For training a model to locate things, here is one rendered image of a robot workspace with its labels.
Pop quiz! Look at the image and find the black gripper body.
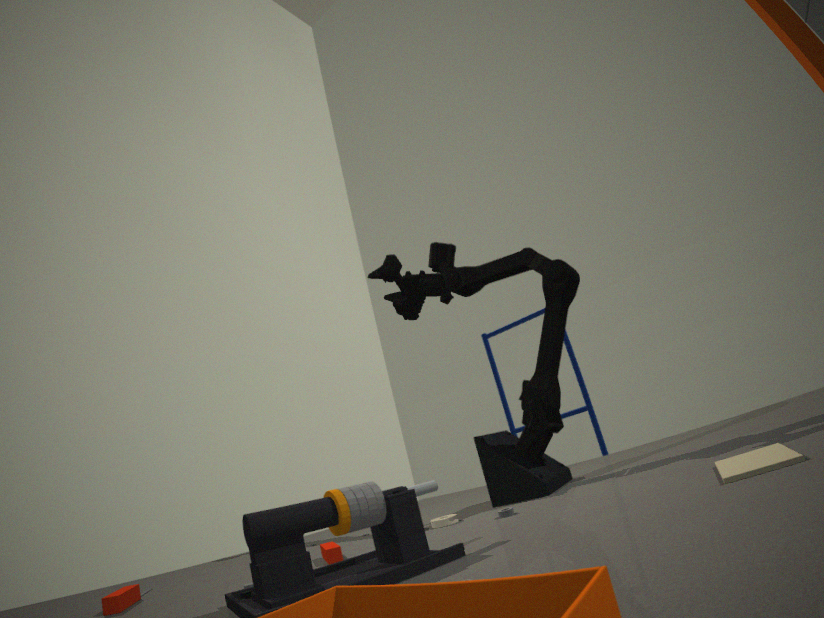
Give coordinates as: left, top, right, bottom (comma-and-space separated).
380, 254, 428, 300

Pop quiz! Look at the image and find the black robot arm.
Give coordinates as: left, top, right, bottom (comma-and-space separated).
393, 242, 580, 464

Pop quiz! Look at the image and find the orange shallow tray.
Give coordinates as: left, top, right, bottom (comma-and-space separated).
258, 566, 621, 618

